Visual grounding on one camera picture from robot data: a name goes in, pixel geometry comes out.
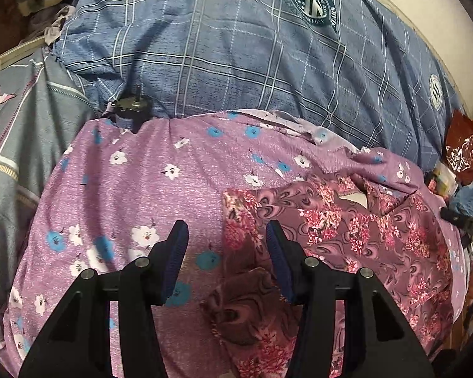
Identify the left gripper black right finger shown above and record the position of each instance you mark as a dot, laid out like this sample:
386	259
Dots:
378	340

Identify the blue plaid quilt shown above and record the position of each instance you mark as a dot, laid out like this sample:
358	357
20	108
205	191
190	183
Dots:
351	66

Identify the maroon pink floral garment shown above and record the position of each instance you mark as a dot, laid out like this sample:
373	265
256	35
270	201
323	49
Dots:
346	223

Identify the grey star pillow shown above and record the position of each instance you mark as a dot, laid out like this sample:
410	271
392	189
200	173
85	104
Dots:
41	111

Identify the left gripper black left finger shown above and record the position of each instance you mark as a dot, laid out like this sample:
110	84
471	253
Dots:
76	339

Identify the small black round device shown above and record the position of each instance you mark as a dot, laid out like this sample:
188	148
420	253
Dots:
131	112

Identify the light blue cloth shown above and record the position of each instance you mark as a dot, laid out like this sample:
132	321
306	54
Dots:
462	201

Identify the red plastic bag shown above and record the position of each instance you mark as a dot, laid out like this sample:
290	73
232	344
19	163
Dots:
458	152

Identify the white flat box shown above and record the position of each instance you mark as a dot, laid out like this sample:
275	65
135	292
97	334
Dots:
20	51

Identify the purple floral bedsheet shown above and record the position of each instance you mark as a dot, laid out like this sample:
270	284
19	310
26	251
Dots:
116	193

